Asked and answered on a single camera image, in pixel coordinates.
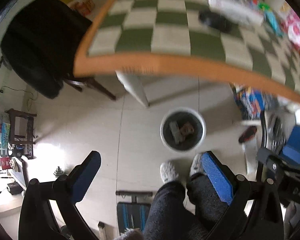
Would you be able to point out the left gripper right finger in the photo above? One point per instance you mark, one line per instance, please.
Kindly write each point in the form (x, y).
(229, 187)

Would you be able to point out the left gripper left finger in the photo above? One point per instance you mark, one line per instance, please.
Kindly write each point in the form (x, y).
(73, 187)

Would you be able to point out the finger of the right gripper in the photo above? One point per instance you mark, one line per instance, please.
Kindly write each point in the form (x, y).
(277, 165)
(291, 153)

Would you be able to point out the blue green snack bag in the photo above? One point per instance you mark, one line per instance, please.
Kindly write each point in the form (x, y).
(270, 18)

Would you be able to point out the red duck feet snack packet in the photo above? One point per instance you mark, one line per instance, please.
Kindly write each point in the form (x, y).
(186, 129)

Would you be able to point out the white trash bin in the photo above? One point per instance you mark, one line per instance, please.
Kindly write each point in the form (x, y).
(183, 115)

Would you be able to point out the right grey slipper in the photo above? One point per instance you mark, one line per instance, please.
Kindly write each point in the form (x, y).
(196, 166)

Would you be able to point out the grey slipper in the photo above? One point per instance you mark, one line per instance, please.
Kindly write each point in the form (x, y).
(196, 166)
(168, 172)

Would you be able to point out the left grey slipper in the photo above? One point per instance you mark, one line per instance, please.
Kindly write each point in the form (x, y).
(168, 172)

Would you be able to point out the silver foil wrapper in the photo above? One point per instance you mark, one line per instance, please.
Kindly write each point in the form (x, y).
(176, 133)

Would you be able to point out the pink flower paper bag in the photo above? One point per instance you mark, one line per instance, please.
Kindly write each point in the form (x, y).
(291, 25)

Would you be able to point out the black office chair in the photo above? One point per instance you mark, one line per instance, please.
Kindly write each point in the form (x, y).
(40, 43)

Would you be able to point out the green white checkered tablecloth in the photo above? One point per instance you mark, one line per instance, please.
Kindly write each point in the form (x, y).
(164, 37)

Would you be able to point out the long pink Doctor box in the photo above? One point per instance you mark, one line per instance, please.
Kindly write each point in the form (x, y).
(237, 12)

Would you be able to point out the black cup lid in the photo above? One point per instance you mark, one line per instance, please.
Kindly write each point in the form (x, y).
(215, 21)

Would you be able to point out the orange cardboard box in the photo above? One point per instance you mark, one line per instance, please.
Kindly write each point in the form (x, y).
(83, 7)

